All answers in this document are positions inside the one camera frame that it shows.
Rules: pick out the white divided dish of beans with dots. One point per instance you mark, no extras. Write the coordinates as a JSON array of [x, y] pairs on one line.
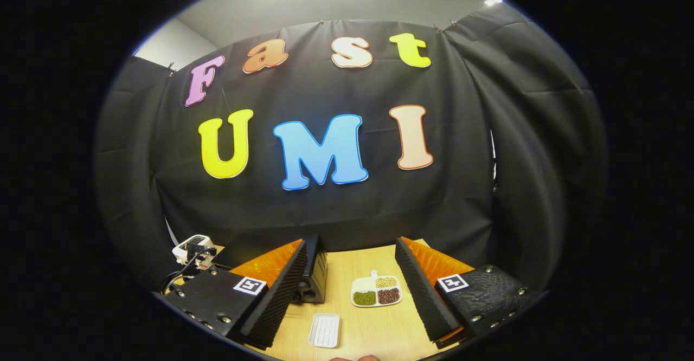
[[377, 293]]

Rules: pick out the white toaster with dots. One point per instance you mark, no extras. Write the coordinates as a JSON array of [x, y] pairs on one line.
[[184, 247]]

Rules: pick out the black electric oven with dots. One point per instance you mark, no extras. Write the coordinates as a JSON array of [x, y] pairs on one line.
[[315, 274]]

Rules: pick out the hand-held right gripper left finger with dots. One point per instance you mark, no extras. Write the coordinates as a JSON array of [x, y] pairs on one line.
[[276, 296]]

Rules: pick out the small ceiling light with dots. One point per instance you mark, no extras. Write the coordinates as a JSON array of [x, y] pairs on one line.
[[493, 1]]

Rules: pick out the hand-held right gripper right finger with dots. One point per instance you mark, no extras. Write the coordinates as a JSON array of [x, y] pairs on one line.
[[423, 296]]

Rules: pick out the white ribbed tray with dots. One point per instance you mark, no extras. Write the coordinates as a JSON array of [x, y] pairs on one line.
[[325, 330]]

